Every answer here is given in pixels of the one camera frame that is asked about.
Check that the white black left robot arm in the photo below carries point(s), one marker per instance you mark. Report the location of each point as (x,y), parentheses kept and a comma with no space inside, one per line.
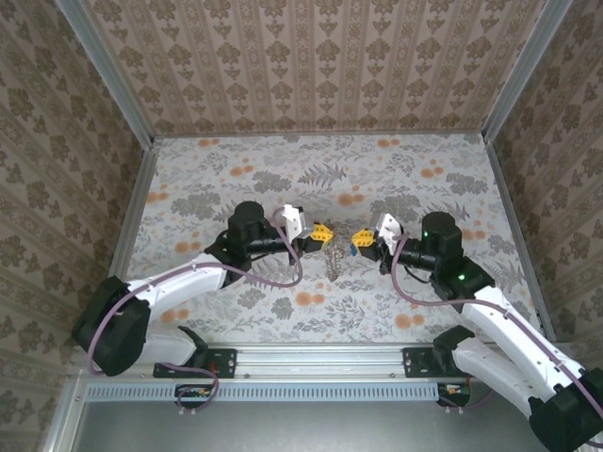
(113,329)

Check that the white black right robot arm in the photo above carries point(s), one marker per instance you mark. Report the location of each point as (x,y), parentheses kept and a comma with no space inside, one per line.
(560,419)

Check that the floral patterned table cover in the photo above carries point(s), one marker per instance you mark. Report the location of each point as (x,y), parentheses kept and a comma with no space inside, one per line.
(330,320)

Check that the grey metal sheet panel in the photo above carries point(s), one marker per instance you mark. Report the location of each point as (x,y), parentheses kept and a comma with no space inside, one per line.
(320,428)

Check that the aluminium side rail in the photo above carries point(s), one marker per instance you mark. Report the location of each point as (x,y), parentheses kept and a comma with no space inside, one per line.
(127,235)
(517,226)

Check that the thin aluminium rail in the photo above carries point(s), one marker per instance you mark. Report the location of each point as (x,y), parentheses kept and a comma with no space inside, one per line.
(320,135)

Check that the wide aluminium frame rail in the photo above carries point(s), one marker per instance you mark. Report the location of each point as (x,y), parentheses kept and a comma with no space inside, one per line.
(320,358)

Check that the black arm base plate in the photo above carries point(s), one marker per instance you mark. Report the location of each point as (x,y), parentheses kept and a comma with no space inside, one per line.
(226,362)
(414,362)

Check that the aluminium corner post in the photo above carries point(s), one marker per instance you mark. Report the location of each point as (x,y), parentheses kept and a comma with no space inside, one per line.
(524,70)
(109,70)

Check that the aluminium lower frame rail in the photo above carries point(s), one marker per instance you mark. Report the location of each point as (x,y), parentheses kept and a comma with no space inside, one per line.
(66,414)

